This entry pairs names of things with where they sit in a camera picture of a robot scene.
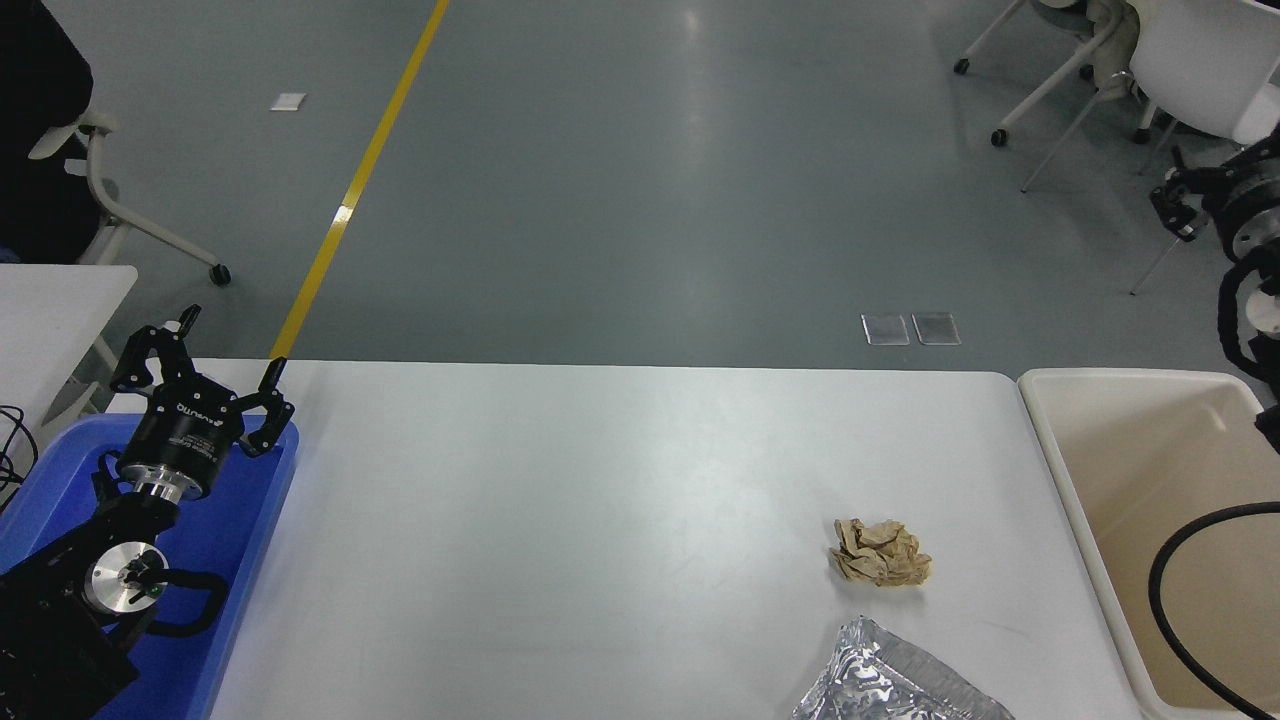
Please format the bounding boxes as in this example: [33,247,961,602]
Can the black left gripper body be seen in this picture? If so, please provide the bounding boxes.
[118,380,247,495]

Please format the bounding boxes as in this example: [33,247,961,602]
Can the white chair with casters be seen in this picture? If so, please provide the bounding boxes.
[952,0,1151,149]

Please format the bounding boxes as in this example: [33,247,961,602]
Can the thin black cable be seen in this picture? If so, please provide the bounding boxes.
[0,405,39,511]

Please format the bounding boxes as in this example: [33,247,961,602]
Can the beige garment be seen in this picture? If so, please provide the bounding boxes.
[1030,0,1143,99]

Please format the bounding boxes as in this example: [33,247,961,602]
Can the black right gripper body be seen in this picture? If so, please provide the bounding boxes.
[1204,152,1280,243]

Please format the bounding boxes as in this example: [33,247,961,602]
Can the crumpled tan paper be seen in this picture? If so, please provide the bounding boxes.
[827,517,933,588]

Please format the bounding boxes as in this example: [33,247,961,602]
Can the seated person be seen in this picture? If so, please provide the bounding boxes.
[0,0,101,263]

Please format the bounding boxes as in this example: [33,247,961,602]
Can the white wheeled office chair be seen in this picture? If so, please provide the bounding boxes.
[28,108,232,288]

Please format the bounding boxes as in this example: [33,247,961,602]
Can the blue plastic tray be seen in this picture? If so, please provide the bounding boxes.
[0,415,299,720]

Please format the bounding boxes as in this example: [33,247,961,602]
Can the silver foil tray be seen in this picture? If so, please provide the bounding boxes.
[792,616,1016,720]

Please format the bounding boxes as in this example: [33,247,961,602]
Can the large pale plastic bin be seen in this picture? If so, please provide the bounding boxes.
[1017,367,1280,720]

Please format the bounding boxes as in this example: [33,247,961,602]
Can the white side table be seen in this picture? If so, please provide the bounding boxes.
[0,263,139,446]

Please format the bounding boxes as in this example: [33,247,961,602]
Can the white shell chair metal legs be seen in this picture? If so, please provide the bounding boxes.
[1020,0,1280,296]

